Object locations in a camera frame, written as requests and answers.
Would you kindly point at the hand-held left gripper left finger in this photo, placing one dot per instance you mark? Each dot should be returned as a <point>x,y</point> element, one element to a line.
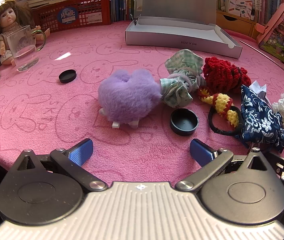
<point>80,151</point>

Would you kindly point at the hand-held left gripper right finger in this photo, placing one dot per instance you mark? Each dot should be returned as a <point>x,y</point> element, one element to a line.
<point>202,152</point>

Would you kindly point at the black round cap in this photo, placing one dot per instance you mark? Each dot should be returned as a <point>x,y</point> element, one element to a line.
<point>184,126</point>
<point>67,76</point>

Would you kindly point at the navy floral cloth pouch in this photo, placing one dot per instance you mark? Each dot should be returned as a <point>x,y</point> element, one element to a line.
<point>256,120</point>

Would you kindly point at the green plaid scrunchie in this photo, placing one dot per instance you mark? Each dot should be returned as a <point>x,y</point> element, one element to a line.
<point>177,92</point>

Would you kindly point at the purple fluffy hair clip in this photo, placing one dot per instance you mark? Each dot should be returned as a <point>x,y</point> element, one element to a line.
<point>127,95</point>

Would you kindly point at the red crochet pouch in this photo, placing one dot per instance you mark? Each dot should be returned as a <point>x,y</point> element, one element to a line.
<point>219,75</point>

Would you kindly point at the white paper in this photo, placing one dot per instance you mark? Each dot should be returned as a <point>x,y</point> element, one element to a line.
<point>259,88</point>

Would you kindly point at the grey crocheted small pouch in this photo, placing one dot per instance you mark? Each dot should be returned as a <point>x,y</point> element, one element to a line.
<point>182,60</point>

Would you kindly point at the grey cardboard box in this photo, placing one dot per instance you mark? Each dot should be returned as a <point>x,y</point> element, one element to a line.
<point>177,2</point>

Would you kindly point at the pink rabbit print cloth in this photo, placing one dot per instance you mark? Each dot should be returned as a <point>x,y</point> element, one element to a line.
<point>44,120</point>

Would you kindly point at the thin metal rod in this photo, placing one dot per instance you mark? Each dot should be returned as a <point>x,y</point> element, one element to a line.
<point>261,52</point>

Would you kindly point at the clear glass mug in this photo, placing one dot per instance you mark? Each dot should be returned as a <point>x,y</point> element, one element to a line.
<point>22,47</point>

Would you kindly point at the wooden drawer shelf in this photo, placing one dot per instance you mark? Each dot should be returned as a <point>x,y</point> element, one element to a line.
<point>234,23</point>

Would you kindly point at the pink toy house bag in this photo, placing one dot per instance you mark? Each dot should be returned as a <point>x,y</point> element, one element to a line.
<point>279,35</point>

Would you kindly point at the red plastic crate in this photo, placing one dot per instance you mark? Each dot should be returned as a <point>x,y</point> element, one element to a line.
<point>52,15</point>

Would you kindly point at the white printed carton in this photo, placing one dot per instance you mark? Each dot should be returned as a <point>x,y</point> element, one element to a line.
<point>239,5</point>

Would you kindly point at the brown-haired doll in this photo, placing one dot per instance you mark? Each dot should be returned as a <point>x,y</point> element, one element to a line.
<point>7,17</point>

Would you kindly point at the row of blue books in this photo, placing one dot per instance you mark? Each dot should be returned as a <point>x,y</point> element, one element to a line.
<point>120,0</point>

